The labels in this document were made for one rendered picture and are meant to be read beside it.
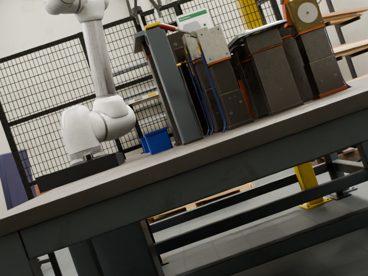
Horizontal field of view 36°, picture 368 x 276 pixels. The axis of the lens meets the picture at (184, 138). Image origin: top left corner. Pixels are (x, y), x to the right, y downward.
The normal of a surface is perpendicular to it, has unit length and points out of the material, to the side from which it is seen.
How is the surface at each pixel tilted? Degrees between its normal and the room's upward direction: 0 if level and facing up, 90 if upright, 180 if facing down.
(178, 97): 90
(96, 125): 90
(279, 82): 90
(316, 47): 90
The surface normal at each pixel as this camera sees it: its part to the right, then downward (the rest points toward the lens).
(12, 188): 0.95, -0.18
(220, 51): 0.10, -0.02
